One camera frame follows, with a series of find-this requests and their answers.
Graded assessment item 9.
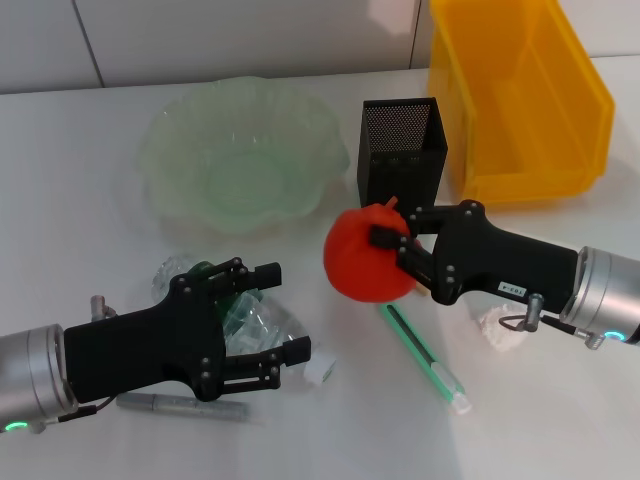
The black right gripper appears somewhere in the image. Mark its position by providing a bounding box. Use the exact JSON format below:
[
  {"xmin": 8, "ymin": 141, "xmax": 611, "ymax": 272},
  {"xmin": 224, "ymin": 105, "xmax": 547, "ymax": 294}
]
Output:
[{"xmin": 369, "ymin": 200, "xmax": 581, "ymax": 314}]

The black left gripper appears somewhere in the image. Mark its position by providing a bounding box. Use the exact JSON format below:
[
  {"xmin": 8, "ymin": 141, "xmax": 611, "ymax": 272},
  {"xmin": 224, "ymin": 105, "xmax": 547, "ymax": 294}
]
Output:
[{"xmin": 63, "ymin": 257, "xmax": 313, "ymax": 404}]

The clear plastic water bottle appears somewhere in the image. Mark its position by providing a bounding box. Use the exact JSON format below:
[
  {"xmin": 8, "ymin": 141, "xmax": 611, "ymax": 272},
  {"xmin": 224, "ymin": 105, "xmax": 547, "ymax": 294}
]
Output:
[{"xmin": 149, "ymin": 253, "xmax": 337, "ymax": 386}]

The orange fruit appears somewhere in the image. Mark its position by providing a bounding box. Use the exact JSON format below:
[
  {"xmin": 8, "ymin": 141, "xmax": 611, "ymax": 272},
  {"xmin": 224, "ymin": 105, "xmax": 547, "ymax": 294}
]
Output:
[{"xmin": 322, "ymin": 195, "xmax": 419, "ymax": 304}]

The green utility knife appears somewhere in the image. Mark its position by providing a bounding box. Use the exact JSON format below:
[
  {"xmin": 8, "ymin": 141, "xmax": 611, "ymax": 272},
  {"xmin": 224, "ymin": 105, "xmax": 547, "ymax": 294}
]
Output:
[{"xmin": 377, "ymin": 301, "xmax": 474, "ymax": 416}]

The white paper ball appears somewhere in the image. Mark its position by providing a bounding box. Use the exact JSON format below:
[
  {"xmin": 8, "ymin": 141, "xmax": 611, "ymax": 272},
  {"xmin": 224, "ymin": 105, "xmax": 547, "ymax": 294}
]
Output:
[{"xmin": 473, "ymin": 303, "xmax": 529, "ymax": 353}]

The black mesh pen holder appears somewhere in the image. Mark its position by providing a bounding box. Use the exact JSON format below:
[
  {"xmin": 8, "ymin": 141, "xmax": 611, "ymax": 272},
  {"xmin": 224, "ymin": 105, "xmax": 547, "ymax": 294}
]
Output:
[{"xmin": 356, "ymin": 97, "xmax": 449, "ymax": 215}]

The grey marker pen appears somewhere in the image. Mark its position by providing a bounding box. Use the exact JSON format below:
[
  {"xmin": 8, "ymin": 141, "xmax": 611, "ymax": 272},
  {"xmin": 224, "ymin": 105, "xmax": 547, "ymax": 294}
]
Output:
[{"xmin": 115, "ymin": 392, "xmax": 269, "ymax": 426}]

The translucent green fruit plate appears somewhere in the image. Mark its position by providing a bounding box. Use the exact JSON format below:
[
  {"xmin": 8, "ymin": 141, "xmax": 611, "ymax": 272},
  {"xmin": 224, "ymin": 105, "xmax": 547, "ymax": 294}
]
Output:
[{"xmin": 135, "ymin": 75, "xmax": 351, "ymax": 239}]

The yellow plastic storage bin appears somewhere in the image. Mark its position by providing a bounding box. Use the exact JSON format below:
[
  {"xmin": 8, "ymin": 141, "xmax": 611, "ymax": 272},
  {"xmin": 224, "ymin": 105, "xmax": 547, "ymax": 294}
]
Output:
[{"xmin": 427, "ymin": 0, "xmax": 616, "ymax": 205}]

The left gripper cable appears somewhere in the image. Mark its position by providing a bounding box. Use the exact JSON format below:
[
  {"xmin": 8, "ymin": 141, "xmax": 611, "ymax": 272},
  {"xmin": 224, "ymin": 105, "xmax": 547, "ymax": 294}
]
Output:
[{"xmin": 59, "ymin": 294, "xmax": 119, "ymax": 422}]

